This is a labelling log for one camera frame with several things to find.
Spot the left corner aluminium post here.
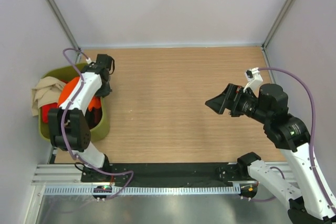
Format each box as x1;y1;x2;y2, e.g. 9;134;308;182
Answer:
46;0;80;49

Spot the white slotted cable duct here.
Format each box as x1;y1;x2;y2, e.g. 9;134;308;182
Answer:
44;185;240;196

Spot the right corner aluminium post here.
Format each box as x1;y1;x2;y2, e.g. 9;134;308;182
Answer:
261;0;295;67

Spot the aluminium frame rail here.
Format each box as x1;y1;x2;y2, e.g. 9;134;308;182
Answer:
31;164;82;185

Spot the beige t shirt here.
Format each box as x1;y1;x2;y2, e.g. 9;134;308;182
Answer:
31;76;66;116

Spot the red t shirt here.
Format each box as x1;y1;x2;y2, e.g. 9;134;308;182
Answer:
41;81;102;129

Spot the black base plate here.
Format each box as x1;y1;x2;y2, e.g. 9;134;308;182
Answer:
75;162;254;187

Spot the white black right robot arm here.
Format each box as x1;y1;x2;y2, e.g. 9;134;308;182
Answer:
205;83;335;223

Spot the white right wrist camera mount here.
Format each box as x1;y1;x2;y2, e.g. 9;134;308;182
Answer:
244;68;263;92

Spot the orange t shirt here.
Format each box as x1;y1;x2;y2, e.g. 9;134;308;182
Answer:
57;76;101;111

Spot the green plastic tub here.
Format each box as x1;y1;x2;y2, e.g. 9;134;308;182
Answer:
38;66;110;142

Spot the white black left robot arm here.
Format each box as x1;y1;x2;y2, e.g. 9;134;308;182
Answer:
48;54;115;175

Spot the corner aluminium post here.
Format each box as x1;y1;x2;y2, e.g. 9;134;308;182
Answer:
46;0;80;49
261;0;295;67

